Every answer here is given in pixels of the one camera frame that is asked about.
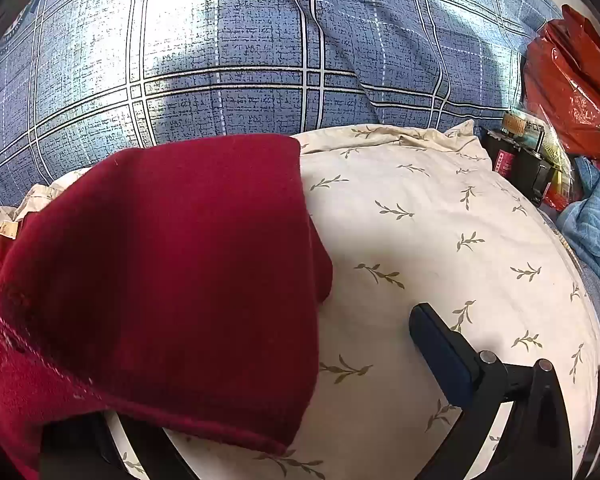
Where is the black box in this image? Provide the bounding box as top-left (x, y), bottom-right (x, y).
top-left (481, 127), bottom-right (561, 206)

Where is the red plastic bag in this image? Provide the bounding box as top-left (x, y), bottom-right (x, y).
top-left (522, 4), bottom-right (600, 158)

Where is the cream leaf-print pillow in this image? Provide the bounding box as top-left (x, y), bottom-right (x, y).
top-left (0, 120), bottom-right (600, 480)

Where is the blue plaid quilt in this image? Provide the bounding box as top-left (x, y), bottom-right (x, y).
top-left (0, 0), bottom-right (576, 211)

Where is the yellow red plastic packet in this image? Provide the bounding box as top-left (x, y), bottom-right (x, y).
top-left (540, 135), bottom-right (578, 212)

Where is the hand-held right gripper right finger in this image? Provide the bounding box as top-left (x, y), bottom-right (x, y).
top-left (409, 302), bottom-right (578, 480)

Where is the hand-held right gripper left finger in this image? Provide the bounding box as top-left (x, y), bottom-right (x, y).
top-left (39, 410), bottom-right (198, 480)

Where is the tan paper packet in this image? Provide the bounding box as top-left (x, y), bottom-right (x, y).
top-left (502, 111), bottom-right (547, 137)

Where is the dark red knit garment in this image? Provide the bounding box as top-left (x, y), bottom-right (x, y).
top-left (0, 134), bottom-right (334, 480)

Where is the light blue towel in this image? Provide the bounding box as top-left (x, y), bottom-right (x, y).
top-left (555, 157), bottom-right (600, 286)

